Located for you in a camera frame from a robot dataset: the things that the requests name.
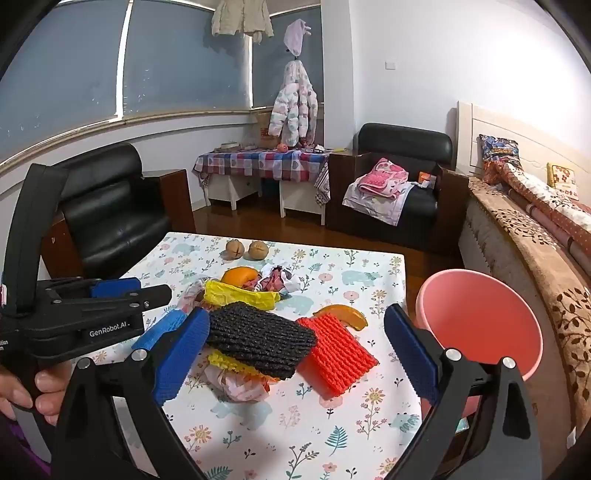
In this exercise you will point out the brown round fruit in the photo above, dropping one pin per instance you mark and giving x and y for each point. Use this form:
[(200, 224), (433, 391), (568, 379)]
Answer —
[(234, 250), (257, 250)]

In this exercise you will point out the black armchair with wooden arms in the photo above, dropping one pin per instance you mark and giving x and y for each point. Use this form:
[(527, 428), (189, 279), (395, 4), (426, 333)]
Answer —
[(111, 217)]

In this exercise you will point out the small orange box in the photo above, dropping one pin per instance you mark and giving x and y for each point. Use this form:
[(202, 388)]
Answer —
[(425, 177)]

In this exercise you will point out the black foam net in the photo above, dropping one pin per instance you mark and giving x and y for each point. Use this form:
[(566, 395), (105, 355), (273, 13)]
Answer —
[(258, 339)]

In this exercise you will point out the yellow plastic bag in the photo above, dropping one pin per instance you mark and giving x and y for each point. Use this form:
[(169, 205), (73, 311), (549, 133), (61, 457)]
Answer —
[(240, 295)]

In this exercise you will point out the colourful printed pillow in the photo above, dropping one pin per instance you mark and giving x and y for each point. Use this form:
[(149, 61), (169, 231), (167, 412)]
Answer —
[(496, 150)]

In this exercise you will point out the crumpled red white paper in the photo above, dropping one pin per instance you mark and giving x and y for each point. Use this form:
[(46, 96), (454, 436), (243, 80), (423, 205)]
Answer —
[(277, 279)]

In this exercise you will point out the rolled orange floral quilt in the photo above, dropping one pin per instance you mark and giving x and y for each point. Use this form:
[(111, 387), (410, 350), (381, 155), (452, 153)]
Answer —
[(545, 203)]

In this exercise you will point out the small orange peel wedge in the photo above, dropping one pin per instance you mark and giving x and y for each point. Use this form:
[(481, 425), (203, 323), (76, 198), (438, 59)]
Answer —
[(344, 316)]

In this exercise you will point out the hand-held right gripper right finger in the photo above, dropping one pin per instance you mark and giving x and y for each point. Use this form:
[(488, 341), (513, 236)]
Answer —
[(411, 355)]

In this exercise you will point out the black armchair with clothes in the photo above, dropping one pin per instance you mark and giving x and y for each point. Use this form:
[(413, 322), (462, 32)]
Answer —
[(415, 207)]

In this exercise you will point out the grey roller blind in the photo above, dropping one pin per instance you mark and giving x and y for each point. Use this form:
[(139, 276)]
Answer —
[(60, 78), (268, 74), (184, 60)]

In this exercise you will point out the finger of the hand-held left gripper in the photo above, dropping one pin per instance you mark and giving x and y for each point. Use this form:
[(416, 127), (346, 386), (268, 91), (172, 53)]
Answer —
[(143, 299), (115, 288)]

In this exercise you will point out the yellow floral pillow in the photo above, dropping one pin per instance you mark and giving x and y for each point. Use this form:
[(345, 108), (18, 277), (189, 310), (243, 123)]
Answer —
[(562, 180)]

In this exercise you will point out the pink trash bin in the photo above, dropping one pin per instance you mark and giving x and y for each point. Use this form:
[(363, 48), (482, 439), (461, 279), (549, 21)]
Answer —
[(480, 318)]

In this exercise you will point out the red foam net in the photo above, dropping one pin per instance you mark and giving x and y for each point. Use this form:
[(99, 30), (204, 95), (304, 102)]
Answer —
[(337, 355)]

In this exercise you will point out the white printed puffer jacket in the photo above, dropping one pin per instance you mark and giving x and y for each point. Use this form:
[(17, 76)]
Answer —
[(293, 106)]

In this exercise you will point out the checkered tablecloth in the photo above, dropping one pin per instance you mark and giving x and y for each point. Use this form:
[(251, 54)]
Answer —
[(258, 161)]

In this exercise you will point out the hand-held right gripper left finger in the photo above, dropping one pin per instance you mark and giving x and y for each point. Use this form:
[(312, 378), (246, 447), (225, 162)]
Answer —
[(181, 357)]

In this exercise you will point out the white bed headboard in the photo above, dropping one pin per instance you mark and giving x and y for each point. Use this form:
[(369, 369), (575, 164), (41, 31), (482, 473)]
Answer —
[(508, 124)]

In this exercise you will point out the pink folded blanket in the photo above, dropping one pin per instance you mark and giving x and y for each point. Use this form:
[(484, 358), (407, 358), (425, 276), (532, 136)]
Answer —
[(383, 177)]

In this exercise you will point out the person's left hand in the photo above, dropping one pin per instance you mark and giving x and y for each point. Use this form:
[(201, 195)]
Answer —
[(51, 392)]

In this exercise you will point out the pink hat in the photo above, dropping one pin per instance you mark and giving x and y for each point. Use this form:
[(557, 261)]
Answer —
[(295, 37)]

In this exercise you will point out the beige hanging jacket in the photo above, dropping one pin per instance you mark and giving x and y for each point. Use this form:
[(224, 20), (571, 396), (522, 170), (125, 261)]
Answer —
[(240, 18)]

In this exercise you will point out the lilac white cloth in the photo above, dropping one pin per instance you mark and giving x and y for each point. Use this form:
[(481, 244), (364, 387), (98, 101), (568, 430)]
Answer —
[(374, 205)]

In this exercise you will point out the white plastic bag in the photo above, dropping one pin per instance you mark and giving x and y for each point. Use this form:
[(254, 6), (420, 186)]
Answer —
[(240, 387)]

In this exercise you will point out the white wall socket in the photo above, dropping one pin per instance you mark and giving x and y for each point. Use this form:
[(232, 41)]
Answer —
[(390, 64)]

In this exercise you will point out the white side table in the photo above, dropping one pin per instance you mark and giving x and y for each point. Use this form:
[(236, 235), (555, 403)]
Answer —
[(231, 191), (302, 203)]

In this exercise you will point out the large orange peel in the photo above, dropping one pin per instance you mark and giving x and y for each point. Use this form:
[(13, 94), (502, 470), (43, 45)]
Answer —
[(238, 277)]

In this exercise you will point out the brown floral bedspread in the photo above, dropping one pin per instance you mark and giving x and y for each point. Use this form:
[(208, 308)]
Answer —
[(521, 244)]

